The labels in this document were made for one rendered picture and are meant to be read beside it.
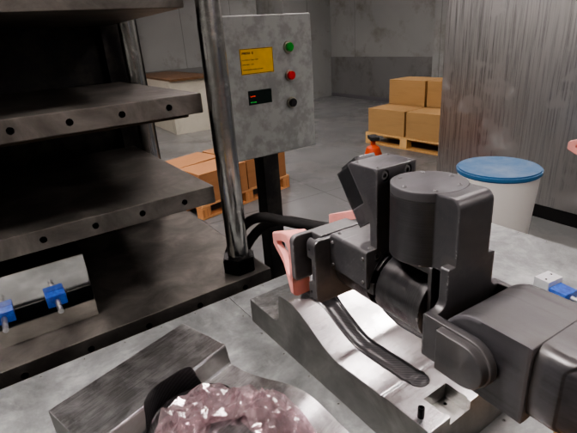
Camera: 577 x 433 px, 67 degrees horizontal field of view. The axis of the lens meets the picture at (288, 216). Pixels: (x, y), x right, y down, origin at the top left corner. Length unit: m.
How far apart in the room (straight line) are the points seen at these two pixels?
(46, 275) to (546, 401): 1.05
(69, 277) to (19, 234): 0.15
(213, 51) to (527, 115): 2.91
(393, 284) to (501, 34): 3.49
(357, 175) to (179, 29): 10.41
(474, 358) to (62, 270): 1.01
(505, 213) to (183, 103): 2.13
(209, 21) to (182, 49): 9.61
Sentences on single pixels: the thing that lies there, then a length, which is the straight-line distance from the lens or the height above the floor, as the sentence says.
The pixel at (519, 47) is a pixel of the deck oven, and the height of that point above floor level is 1.23.
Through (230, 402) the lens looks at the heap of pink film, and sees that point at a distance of 0.73.
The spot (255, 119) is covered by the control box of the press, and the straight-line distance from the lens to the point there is 1.34.
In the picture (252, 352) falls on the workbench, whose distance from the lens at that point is 0.97.
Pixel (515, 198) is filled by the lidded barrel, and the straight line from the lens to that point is 2.84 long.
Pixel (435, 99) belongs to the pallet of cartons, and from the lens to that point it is 5.95.
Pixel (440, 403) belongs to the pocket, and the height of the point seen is 0.86.
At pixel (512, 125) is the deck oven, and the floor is 0.68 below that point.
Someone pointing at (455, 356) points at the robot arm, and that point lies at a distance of 0.32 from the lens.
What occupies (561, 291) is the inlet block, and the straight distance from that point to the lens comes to 1.17.
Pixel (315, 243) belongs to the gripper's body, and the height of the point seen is 1.23.
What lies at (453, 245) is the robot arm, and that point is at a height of 1.27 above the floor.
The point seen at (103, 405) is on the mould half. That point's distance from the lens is 0.78.
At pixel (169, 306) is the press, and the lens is 1.20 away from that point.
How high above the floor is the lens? 1.41
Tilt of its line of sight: 22 degrees down
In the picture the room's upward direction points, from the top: 4 degrees counter-clockwise
